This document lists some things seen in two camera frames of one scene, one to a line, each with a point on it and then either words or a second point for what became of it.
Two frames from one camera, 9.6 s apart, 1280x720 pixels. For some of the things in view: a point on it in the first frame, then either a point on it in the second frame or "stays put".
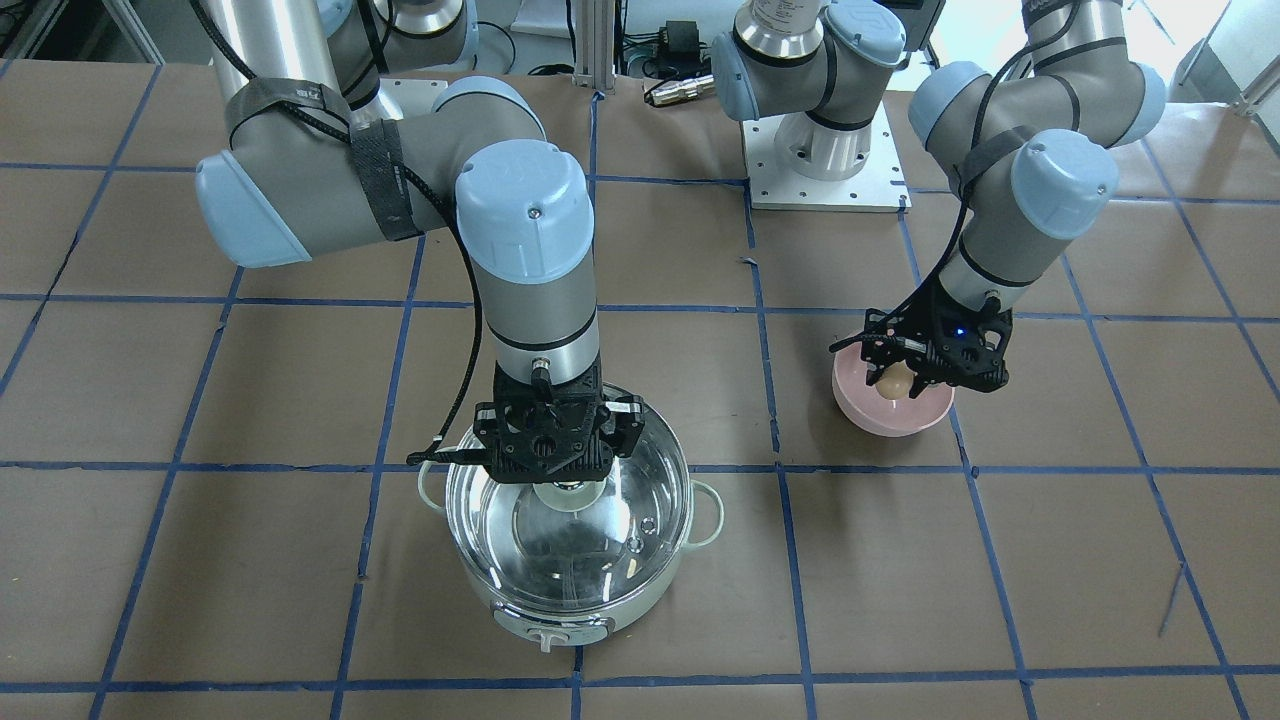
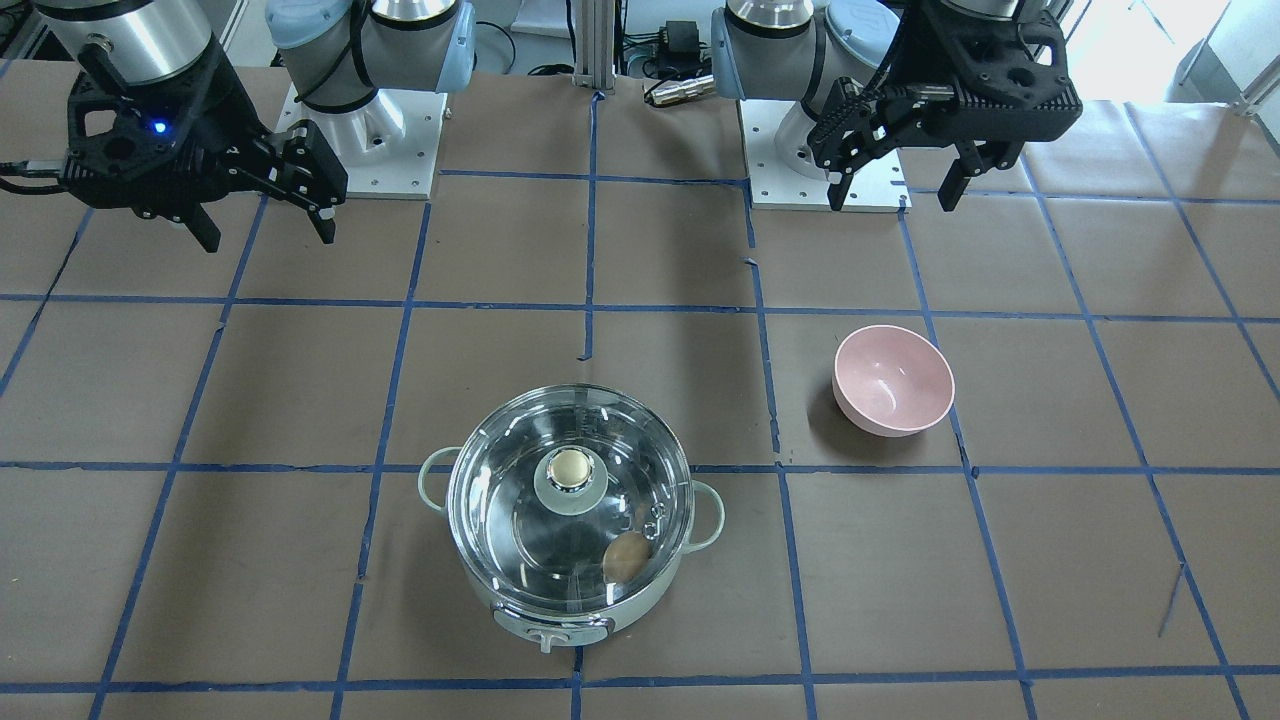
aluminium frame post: (594, 45) stays put
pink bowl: (881, 415) stays put
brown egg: (895, 381) to (624, 556)
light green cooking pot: (545, 629) stays put
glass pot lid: (524, 554) stays put
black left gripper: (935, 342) to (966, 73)
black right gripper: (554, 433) to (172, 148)
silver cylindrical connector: (680, 91) stays put
